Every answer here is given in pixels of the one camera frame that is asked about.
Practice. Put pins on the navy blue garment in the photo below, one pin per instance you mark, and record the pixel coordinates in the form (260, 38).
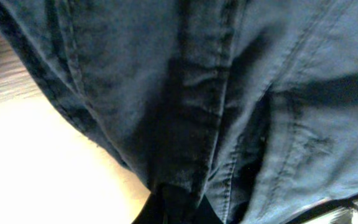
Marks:
(253, 103)

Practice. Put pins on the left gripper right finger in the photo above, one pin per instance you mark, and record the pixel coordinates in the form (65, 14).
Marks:
(205, 213)

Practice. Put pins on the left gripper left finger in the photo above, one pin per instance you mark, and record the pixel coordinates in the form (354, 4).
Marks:
(154, 210)

